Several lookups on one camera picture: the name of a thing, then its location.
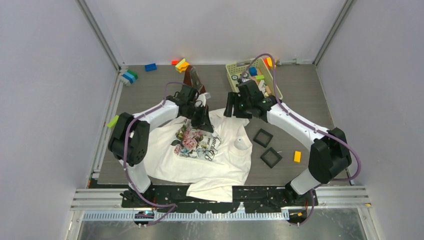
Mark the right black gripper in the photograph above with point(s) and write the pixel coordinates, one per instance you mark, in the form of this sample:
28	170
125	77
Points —
233	99

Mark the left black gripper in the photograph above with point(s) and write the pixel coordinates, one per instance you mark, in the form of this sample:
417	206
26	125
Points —
203	122

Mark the white floral t-shirt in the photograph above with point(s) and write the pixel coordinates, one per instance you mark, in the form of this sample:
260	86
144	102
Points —
211	163

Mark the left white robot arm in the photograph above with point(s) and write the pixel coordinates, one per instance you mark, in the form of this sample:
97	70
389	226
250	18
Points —
130	136

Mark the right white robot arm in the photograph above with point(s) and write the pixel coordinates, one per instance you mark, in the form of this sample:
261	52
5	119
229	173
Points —
329	152

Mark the green plastic basket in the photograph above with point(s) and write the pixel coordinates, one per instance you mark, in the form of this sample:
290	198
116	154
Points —
258	71

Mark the brown wooden metronome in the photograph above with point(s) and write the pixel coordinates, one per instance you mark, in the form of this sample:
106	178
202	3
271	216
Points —
191	79

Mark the blue toy brick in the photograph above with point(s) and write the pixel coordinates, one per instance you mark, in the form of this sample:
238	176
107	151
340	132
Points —
150	67

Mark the blue green stacked bricks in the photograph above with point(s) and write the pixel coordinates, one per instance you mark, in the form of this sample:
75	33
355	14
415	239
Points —
128	77

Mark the yellow toy brick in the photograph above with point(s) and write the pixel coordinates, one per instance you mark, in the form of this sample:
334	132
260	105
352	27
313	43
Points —
297	156

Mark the lime green block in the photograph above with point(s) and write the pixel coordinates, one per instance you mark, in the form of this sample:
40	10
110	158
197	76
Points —
111	124

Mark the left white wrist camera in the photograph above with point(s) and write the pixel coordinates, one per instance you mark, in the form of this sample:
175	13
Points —
201	100

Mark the black square frame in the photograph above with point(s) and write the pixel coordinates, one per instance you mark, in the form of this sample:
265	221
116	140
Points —
271	157
263	138

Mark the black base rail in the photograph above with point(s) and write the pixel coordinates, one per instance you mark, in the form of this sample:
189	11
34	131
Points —
253	198

